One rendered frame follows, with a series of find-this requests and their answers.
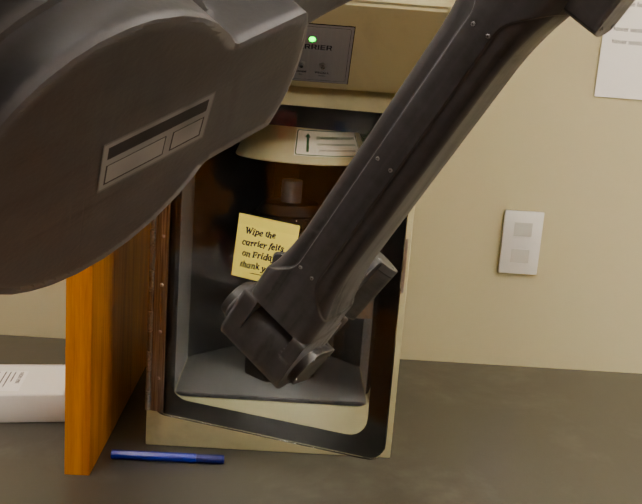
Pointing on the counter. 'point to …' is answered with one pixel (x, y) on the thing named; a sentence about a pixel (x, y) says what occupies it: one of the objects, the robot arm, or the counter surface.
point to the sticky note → (260, 244)
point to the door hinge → (150, 318)
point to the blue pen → (167, 456)
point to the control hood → (384, 40)
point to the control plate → (336, 38)
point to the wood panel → (104, 347)
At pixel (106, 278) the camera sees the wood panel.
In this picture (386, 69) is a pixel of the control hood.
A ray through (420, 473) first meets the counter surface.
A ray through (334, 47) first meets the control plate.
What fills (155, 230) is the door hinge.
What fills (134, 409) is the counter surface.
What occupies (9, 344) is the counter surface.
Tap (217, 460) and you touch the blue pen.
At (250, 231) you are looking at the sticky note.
